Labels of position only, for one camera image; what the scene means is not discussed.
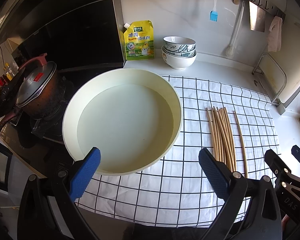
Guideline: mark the white black grid cloth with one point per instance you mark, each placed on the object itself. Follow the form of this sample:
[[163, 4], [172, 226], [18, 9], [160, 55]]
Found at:
[[175, 192]]

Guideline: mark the top patterned bowl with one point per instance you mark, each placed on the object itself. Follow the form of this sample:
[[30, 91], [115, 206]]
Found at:
[[179, 44]]

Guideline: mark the wooden chopstick ten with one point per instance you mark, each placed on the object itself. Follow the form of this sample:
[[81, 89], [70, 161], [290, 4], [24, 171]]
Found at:
[[233, 139]]

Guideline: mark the wooden chopstick five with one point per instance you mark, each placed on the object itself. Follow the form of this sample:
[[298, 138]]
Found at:
[[224, 138]]

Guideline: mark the cutting board in rack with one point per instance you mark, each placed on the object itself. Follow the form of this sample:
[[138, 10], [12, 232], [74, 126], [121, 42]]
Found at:
[[280, 78]]

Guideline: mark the blue silicone brush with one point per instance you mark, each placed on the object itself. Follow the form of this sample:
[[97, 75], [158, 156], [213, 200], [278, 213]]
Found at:
[[214, 13]]

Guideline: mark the black gas stove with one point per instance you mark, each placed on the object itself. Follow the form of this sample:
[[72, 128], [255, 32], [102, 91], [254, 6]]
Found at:
[[39, 143]]

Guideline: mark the wooden chopstick three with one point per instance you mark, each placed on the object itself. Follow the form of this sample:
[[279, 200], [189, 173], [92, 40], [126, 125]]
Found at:
[[218, 140]]

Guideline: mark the hanging metal cleaver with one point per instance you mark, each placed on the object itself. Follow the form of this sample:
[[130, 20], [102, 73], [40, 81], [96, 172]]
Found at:
[[257, 18]]

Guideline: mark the wooden chopstick eight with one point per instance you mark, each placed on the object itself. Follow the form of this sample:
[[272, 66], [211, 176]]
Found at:
[[226, 119]]

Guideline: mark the white long-handled brush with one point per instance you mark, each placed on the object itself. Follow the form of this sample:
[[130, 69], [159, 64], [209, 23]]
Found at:
[[231, 47]]

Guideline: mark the pink hanging rag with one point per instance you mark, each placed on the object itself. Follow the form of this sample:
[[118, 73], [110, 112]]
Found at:
[[274, 36]]

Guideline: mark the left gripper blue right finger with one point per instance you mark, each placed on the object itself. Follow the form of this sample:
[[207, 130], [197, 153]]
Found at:
[[217, 173]]

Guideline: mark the wooden chopstick four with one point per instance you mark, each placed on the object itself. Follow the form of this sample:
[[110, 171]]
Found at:
[[223, 146]]

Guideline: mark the dark pot with lid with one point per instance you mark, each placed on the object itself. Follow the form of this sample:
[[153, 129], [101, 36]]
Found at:
[[36, 90]]

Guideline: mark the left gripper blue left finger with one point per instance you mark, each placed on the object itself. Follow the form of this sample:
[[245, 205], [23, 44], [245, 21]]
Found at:
[[82, 172]]

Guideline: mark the wooden chopstick two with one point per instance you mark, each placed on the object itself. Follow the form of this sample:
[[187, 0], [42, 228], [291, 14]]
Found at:
[[212, 133]]

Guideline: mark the bottom white bowl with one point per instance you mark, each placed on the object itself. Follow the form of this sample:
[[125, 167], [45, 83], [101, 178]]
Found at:
[[178, 63]]

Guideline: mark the round cream tray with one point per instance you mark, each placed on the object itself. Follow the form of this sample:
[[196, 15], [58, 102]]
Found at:
[[132, 116]]

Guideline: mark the wooden chopstick seven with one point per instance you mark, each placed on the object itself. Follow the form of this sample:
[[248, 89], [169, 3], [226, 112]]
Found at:
[[233, 167]]

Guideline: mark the wooden chopstick six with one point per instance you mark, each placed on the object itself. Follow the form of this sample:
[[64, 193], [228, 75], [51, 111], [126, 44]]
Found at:
[[223, 121]]

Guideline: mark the yellow seasoning pouch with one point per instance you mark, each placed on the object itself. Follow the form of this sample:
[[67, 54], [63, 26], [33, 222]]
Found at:
[[139, 40]]

